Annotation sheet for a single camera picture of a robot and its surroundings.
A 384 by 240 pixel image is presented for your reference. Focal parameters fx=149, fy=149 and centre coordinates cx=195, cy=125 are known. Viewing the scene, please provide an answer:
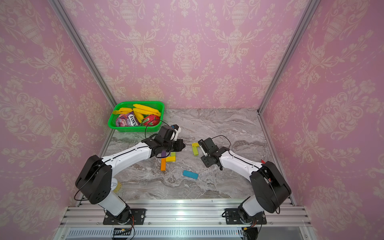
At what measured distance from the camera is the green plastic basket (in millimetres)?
1054

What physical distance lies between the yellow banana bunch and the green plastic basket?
2cm

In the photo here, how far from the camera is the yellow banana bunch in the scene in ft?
3.64
